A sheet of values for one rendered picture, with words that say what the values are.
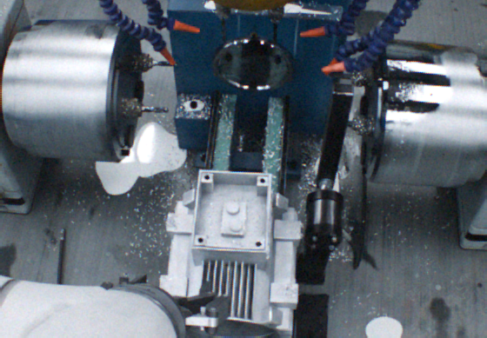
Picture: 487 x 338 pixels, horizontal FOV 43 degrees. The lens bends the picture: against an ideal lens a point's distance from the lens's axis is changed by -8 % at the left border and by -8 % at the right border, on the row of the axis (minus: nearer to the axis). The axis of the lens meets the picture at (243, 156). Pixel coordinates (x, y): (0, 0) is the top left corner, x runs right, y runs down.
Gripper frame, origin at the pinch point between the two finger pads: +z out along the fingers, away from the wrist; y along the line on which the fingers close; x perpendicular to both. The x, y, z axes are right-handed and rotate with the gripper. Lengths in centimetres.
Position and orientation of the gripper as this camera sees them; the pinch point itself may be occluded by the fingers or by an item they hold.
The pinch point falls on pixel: (171, 292)
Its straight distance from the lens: 80.2
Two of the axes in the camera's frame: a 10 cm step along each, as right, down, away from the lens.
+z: 0.5, 0.3, 10.0
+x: -0.8, 10.0, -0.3
